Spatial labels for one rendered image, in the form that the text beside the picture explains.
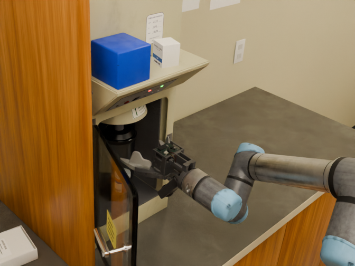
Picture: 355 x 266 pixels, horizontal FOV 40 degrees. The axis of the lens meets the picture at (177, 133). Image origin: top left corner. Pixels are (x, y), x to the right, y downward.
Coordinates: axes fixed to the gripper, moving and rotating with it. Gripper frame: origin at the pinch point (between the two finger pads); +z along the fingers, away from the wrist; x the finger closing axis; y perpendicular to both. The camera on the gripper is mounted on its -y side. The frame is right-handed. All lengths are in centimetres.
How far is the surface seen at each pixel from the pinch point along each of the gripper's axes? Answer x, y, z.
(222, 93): -94, -30, 42
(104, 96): 17.8, 26.6, -5.7
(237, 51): -101, -9, 42
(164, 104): -12.0, 10.1, 3.4
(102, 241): 30.2, -0.1, -21.4
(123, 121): 3.9, 10.0, 3.1
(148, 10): -1.9, 41.3, 2.4
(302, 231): -65, -51, -29
